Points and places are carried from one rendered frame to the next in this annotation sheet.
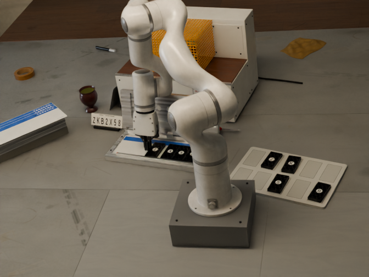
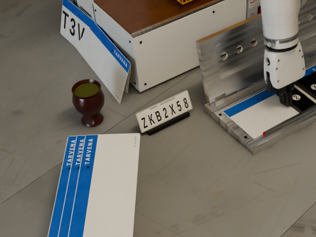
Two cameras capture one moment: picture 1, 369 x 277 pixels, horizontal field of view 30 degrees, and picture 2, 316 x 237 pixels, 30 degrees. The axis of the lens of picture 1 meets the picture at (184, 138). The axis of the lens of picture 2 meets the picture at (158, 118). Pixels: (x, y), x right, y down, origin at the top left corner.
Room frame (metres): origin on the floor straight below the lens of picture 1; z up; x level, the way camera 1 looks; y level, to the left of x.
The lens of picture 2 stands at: (2.00, 1.29, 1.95)
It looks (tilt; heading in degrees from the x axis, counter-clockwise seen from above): 42 degrees down; 304
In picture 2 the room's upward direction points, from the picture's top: 6 degrees counter-clockwise
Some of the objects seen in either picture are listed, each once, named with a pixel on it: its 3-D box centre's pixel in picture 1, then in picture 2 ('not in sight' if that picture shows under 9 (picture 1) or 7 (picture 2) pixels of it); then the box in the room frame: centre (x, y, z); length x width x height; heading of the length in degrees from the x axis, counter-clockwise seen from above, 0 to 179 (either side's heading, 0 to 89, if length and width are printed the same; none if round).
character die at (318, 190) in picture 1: (319, 192); not in sight; (1.94, -0.45, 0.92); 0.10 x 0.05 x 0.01; 144
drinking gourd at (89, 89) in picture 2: (89, 99); (89, 104); (2.82, 0.41, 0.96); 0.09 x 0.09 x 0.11
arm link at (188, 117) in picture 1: (197, 128); not in sight; (1.89, -0.05, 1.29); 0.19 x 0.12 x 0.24; 112
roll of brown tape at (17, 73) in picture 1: (24, 73); not in sight; (3.28, 0.78, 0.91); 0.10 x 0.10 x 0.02
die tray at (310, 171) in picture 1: (285, 176); not in sight; (2.08, -0.36, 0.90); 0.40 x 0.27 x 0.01; 57
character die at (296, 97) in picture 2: (155, 150); (296, 98); (2.36, 0.13, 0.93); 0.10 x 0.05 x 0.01; 152
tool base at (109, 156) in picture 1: (162, 148); (293, 92); (2.37, 0.10, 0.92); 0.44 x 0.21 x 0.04; 63
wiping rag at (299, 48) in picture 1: (302, 45); not in sight; (3.12, -0.66, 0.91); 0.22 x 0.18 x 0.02; 132
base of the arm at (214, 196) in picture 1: (212, 178); not in sight; (1.90, -0.08, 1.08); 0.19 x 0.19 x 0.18
